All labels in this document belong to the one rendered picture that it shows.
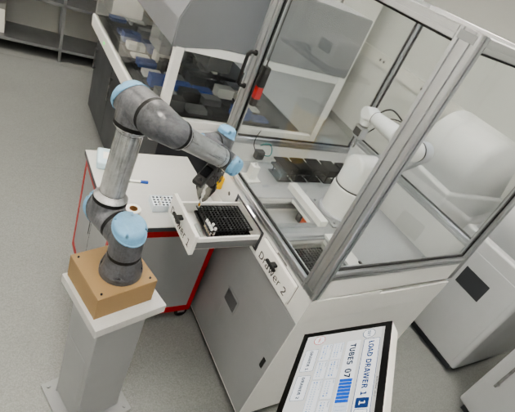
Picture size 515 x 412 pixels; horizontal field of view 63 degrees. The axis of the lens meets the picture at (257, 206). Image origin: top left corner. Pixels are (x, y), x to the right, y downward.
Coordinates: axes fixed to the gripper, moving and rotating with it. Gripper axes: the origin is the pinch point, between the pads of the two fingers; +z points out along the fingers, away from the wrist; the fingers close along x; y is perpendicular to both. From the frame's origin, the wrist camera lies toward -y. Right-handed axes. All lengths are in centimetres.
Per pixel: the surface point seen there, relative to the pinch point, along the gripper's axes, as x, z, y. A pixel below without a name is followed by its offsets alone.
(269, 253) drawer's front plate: -37.3, 7.0, 1.3
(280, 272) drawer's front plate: -46.0, 7.5, -5.6
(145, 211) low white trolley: 23.6, 21.9, -1.0
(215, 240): -15.0, 9.9, -7.1
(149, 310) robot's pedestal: -12, 22, -47
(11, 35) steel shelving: 325, 84, 195
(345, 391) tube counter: -79, -14, -62
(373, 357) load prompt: -82, -19, -50
